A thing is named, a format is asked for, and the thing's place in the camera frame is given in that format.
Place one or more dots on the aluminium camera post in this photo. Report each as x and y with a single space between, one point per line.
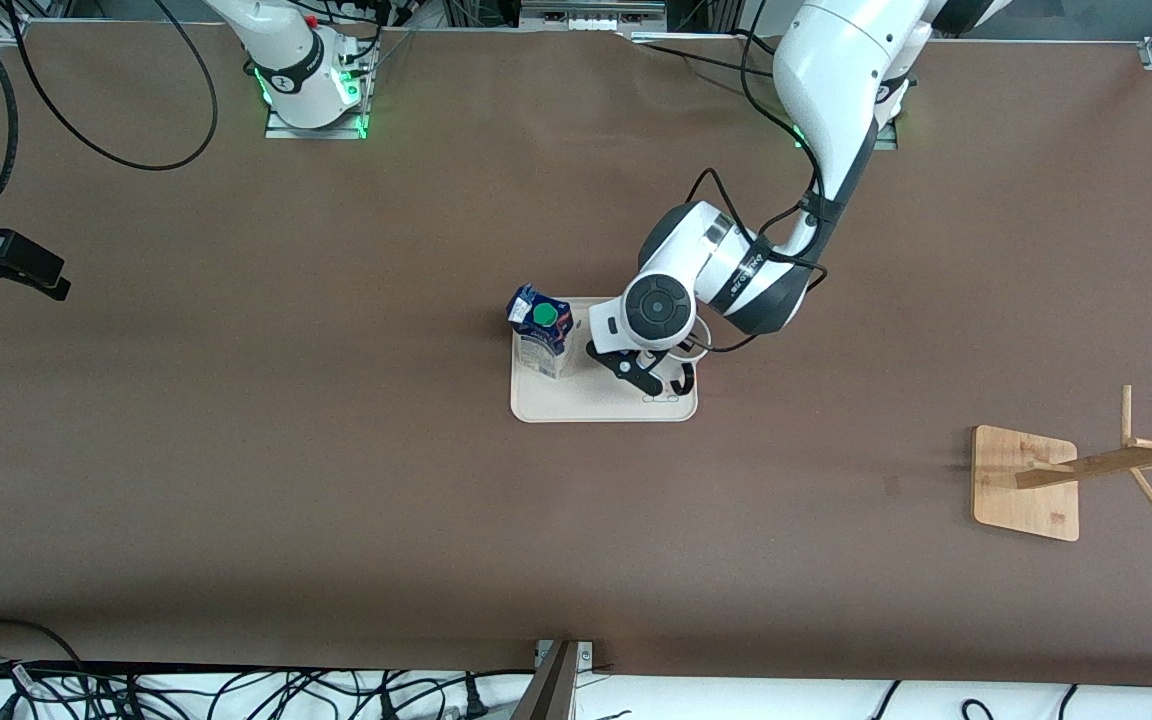
551 690

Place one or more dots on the grey metal rack unit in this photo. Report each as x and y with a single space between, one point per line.
591 15

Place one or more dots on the wooden mug rack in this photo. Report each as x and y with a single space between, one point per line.
1016 500

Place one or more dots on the beige rabbit print tray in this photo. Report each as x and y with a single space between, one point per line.
586 405

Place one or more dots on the metal post bracket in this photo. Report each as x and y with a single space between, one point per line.
586 655

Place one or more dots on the brown table mat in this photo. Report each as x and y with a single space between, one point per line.
576 540

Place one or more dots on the black power plug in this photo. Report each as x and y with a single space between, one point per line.
474 700

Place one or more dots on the blue white milk carton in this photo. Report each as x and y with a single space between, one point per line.
541 345

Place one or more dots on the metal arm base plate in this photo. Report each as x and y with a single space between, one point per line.
281 128
888 140

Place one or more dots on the white smiley face mug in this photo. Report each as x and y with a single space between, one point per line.
694 340

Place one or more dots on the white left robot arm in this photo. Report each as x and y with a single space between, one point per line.
826 80

